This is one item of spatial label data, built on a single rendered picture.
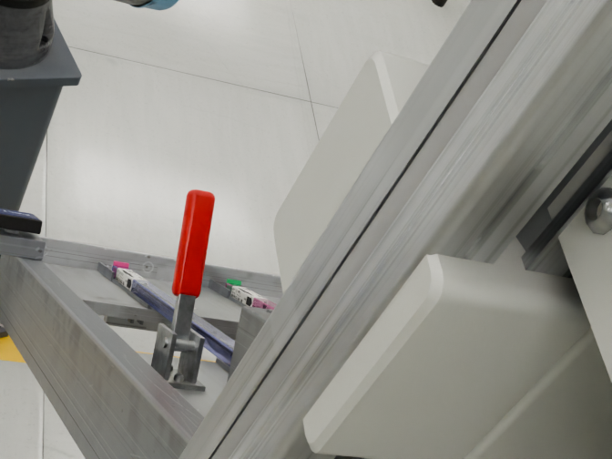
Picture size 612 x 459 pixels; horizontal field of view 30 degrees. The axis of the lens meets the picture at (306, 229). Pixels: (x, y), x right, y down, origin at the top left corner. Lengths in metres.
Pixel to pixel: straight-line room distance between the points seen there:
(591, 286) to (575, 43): 0.05
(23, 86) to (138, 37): 1.06
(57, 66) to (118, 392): 0.97
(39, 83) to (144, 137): 0.83
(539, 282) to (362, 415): 0.05
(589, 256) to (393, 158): 0.05
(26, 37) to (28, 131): 0.16
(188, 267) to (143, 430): 0.13
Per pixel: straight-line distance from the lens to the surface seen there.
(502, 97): 0.22
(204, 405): 0.60
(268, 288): 1.13
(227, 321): 0.92
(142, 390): 0.56
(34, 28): 1.49
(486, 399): 0.27
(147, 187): 2.22
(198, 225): 0.64
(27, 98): 1.55
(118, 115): 2.34
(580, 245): 0.23
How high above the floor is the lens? 1.53
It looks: 41 degrees down
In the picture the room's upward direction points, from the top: 32 degrees clockwise
